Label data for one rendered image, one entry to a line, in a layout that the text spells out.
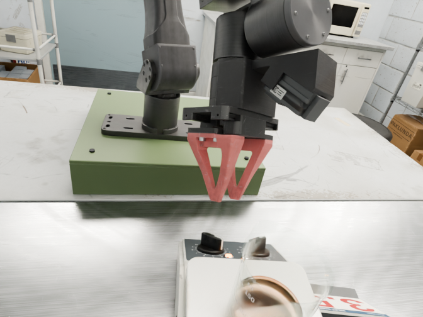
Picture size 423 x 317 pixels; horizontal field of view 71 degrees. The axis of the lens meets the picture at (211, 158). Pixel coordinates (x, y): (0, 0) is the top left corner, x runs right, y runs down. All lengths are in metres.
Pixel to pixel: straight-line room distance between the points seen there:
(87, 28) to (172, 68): 2.74
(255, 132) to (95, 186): 0.28
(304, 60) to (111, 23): 2.92
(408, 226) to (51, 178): 0.62
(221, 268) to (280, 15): 0.23
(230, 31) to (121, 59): 2.90
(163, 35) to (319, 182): 0.40
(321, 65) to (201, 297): 0.23
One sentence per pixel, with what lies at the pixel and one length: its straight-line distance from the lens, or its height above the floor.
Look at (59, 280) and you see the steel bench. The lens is 0.41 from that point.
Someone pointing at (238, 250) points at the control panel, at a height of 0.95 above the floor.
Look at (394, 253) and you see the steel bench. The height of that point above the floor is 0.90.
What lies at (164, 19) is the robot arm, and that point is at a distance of 0.49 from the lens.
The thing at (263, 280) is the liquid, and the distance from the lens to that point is 0.28.
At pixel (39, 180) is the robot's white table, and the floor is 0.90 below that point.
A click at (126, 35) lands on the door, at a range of 3.16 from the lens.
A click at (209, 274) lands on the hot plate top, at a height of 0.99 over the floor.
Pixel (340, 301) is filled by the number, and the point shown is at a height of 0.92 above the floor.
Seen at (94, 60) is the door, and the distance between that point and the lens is 3.25.
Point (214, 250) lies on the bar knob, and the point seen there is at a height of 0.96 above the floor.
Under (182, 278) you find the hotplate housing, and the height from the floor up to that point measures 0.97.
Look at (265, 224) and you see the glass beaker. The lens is 0.24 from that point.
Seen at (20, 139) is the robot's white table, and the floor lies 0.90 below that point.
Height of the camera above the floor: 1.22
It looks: 32 degrees down
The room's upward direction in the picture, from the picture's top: 10 degrees clockwise
